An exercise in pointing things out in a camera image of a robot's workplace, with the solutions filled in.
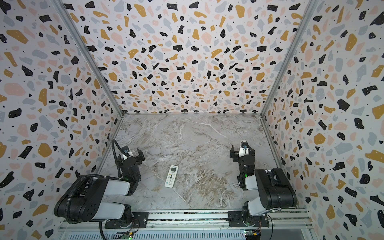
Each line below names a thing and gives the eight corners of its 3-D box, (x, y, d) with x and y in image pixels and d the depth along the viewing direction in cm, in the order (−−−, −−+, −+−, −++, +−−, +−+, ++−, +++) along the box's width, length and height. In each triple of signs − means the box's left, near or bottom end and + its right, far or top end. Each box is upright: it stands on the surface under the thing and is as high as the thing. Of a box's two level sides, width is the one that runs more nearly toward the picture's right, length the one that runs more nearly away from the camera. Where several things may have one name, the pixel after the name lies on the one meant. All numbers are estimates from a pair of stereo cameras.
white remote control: (164, 186, 87) (163, 185, 85) (170, 166, 95) (170, 164, 93) (174, 188, 86) (173, 186, 84) (179, 167, 94) (179, 165, 93)
